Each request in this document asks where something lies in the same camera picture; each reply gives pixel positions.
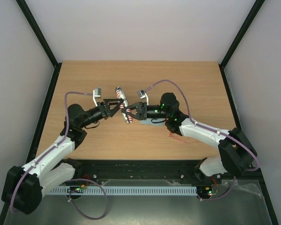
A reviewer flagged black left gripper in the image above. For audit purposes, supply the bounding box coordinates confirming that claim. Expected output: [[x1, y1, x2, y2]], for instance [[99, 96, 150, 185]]
[[79, 99, 123, 129]]

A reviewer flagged light blue cleaning cloth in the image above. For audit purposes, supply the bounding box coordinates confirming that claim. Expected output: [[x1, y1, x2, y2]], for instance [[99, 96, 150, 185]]
[[140, 119, 165, 127]]

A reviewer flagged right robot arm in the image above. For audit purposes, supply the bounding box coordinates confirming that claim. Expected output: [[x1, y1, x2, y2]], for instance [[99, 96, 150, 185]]
[[121, 92, 257, 184]]

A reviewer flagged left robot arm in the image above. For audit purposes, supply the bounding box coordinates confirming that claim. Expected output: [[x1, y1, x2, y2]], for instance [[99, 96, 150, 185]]
[[1, 98, 123, 214]]

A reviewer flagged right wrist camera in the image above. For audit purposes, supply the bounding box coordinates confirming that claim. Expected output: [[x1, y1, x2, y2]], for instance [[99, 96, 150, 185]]
[[137, 90, 149, 105]]

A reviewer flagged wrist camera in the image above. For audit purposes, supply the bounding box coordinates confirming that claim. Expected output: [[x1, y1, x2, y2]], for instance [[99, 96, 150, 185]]
[[137, 90, 149, 105], [92, 88, 102, 106]]

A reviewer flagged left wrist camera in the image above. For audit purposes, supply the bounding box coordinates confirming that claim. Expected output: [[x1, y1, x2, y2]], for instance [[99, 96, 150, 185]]
[[92, 88, 102, 106]]

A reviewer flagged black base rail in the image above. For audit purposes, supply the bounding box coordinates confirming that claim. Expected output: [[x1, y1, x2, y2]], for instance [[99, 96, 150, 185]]
[[53, 158, 233, 186]]

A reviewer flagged white slotted cable duct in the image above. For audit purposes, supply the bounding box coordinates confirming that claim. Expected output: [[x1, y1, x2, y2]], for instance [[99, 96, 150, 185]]
[[48, 186, 197, 196]]

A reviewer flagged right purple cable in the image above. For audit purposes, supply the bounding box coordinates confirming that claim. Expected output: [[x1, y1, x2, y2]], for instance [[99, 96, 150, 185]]
[[144, 79, 260, 203]]

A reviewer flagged black enclosure frame post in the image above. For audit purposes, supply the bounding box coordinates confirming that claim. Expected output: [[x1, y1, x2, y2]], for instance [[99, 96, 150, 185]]
[[15, 0, 63, 68]]

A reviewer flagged metal base plate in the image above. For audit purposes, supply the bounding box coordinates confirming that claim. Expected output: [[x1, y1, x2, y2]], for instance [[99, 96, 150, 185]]
[[4, 180, 272, 225]]

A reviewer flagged right black frame post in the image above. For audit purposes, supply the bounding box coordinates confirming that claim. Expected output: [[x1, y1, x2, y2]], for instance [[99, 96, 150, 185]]
[[219, 0, 266, 68]]

